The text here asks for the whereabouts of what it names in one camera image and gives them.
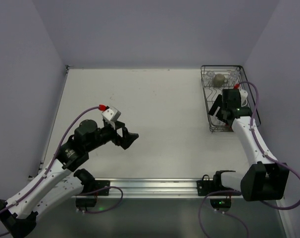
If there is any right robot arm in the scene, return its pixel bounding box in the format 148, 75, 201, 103
209, 89, 289, 201

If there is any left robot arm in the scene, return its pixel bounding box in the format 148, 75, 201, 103
0, 119, 139, 238

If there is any olive green mug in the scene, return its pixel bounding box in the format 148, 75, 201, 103
212, 73, 227, 88

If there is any clear glass back left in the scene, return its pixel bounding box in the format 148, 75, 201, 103
202, 70, 215, 87

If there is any clear glass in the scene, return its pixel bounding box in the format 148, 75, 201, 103
202, 70, 215, 87
227, 70, 240, 84

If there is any clear glass back right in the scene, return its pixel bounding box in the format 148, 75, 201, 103
227, 70, 240, 84

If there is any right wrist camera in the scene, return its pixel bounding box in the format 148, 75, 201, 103
239, 89, 249, 107

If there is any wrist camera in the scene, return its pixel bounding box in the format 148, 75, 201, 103
101, 107, 121, 123
239, 89, 249, 107

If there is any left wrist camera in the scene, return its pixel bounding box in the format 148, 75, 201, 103
101, 107, 121, 123

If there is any black wire dish rack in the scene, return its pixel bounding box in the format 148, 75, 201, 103
200, 65, 261, 132

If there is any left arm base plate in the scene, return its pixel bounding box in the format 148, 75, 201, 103
79, 180, 110, 196

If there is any aluminium mounting rail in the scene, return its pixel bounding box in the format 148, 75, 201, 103
25, 177, 284, 199

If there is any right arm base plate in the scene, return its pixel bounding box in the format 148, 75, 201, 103
197, 174, 224, 196

